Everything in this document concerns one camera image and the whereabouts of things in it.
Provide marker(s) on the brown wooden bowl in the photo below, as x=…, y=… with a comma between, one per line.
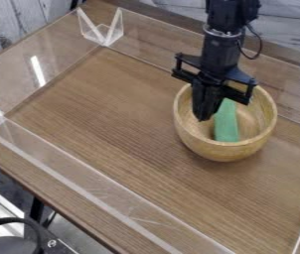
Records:
x=255, y=121

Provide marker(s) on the black chair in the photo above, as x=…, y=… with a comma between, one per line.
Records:
x=44, y=243

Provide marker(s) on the black table leg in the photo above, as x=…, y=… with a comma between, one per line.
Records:
x=36, y=210

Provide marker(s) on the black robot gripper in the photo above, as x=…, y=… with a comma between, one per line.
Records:
x=213, y=74

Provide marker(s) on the green rectangular block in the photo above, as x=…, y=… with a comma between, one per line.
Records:
x=225, y=129

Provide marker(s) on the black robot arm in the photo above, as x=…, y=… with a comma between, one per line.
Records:
x=229, y=17

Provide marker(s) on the clear acrylic corner bracket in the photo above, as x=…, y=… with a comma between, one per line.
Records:
x=101, y=34

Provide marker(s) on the clear acrylic tray wall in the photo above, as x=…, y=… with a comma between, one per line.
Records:
x=89, y=141

